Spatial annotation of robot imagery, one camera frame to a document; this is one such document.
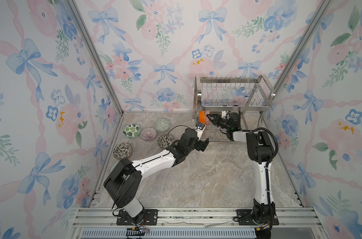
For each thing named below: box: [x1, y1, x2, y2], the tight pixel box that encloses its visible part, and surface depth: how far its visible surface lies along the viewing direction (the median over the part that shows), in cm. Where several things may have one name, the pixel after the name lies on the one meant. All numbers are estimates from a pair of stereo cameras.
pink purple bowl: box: [204, 110, 210, 122], surface depth 102 cm
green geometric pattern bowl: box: [153, 118, 171, 133], surface depth 112 cm
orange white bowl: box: [198, 110, 206, 124], surface depth 102 cm
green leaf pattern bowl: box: [122, 123, 142, 139], surface depth 108 cm
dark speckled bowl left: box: [112, 142, 133, 160], surface depth 97 cm
